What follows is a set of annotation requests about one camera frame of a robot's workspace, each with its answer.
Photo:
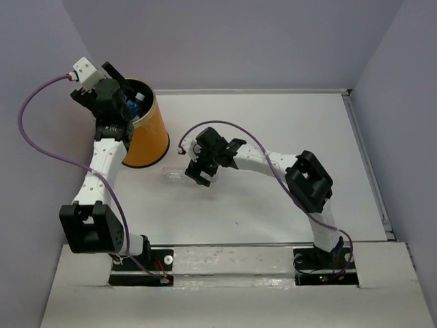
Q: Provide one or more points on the orange cylindrical bin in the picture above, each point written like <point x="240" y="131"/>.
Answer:
<point x="150" y="140"/>

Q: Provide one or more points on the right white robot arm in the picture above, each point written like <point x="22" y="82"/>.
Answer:
<point x="302" y="176"/>

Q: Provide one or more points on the blue label plastic bottle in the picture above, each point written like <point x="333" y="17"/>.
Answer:
<point x="134" y="109"/>

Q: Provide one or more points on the clear bottle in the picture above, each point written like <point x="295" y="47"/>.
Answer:
<point x="175" y="176"/>
<point x="139" y="99"/>

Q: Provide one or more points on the white cardboard front panel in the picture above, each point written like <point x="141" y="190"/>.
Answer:
<point x="240" y="287"/>

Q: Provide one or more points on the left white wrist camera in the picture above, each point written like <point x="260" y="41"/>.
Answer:
<point x="86" y="74"/>

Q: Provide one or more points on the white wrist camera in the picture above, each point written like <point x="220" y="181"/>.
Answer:
<point x="189" y="147"/>
<point x="86" y="74"/>

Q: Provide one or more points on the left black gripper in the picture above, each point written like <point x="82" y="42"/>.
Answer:
<point x="85" y="98"/>

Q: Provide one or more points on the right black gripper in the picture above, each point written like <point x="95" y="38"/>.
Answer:
<point x="194" y="169"/>

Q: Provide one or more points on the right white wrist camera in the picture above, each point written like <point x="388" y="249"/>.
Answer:
<point x="189" y="147"/>

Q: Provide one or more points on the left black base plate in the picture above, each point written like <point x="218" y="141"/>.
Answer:
<point x="141" y="272"/>

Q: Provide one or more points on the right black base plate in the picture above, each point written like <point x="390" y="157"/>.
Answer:
<point x="309" y="272"/>

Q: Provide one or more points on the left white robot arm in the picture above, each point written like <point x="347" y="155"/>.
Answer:
<point x="90" y="224"/>

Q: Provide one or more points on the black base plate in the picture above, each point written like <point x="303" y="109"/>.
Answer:
<point x="141" y="272"/>
<point x="309" y="272"/>

